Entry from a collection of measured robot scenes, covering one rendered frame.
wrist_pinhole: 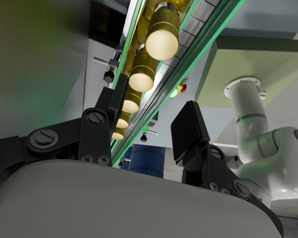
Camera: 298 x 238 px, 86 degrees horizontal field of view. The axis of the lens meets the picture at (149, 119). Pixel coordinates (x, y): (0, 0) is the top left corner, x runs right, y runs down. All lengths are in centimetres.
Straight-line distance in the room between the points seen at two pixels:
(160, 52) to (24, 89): 15
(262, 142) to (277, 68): 28
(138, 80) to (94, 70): 43
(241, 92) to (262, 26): 21
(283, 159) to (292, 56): 36
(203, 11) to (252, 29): 25
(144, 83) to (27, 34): 13
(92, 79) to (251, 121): 57
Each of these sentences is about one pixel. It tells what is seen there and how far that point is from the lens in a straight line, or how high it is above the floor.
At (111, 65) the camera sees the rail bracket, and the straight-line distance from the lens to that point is 47.
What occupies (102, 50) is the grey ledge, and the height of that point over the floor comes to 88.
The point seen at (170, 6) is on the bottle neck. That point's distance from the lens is 23.
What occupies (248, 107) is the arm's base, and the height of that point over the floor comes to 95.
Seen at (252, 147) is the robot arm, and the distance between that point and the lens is 57.
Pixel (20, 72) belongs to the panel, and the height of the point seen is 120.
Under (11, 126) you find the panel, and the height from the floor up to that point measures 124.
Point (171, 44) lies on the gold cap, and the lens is 18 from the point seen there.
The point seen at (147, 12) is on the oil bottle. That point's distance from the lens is 25.
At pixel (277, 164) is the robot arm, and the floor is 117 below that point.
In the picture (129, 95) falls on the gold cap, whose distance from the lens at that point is 25.
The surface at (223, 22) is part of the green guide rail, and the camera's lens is 40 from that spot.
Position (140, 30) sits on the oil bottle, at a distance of 26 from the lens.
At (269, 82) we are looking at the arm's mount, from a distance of 76.
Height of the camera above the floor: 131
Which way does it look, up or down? 33 degrees down
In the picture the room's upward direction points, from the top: 172 degrees counter-clockwise
